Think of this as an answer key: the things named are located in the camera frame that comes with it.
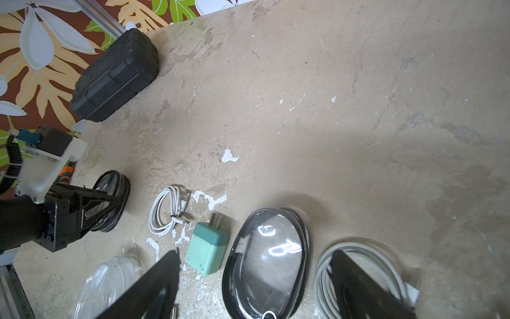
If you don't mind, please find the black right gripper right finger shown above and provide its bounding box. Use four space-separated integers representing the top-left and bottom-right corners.
330 250 417 318

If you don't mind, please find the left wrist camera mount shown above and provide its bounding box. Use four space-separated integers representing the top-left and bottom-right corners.
15 126 88 204

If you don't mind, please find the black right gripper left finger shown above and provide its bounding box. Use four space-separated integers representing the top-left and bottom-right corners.
98 249 181 318

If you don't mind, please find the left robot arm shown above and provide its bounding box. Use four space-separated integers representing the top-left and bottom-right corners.
1 126 131 252

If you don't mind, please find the thick white cable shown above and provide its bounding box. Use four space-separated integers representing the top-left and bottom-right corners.
313 242 421 319

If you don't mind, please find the mint green charger plug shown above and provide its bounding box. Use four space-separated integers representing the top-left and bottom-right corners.
185 213 230 276

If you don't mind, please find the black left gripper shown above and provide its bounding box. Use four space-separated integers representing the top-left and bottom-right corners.
35 184 121 253

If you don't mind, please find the small white coiled cable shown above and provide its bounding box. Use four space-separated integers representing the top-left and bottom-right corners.
148 185 192 237

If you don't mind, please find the black ribbed hard case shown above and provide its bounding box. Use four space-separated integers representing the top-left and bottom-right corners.
70 29 159 122

